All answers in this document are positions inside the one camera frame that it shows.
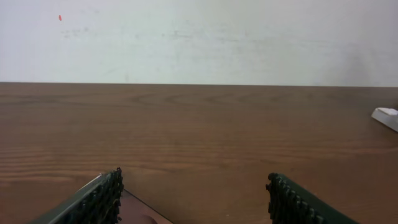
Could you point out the Galaxy S25 Ultra smartphone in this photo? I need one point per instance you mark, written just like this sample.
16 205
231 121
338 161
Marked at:
134 210

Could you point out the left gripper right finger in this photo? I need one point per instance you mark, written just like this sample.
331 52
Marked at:
292 204

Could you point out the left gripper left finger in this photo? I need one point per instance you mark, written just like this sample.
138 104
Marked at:
97 202

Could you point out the white power strip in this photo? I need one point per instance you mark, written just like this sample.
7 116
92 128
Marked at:
386 116

